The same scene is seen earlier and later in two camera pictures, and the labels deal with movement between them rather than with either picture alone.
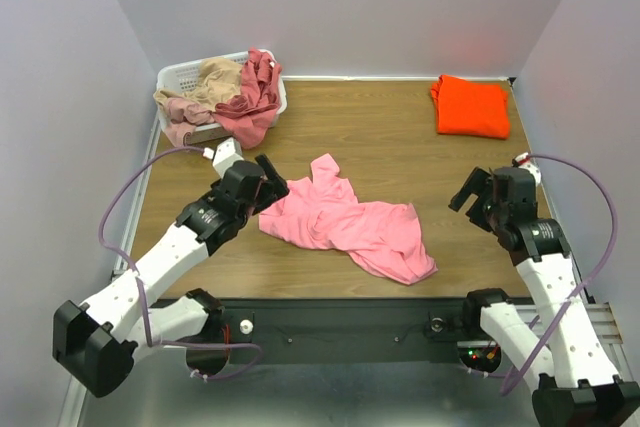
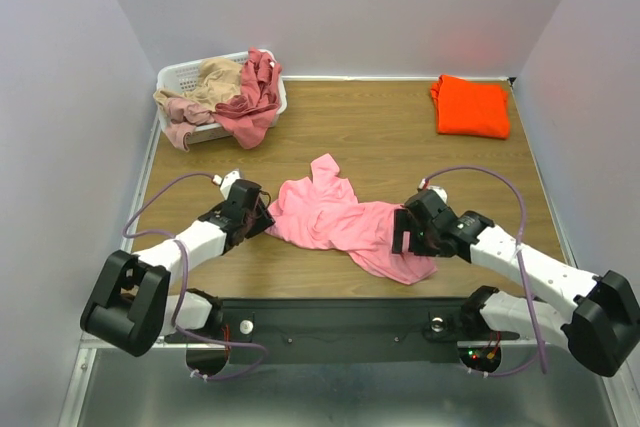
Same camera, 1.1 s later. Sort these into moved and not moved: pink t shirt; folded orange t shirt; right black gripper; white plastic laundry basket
Moved: right black gripper
Not moved: folded orange t shirt; white plastic laundry basket; pink t shirt
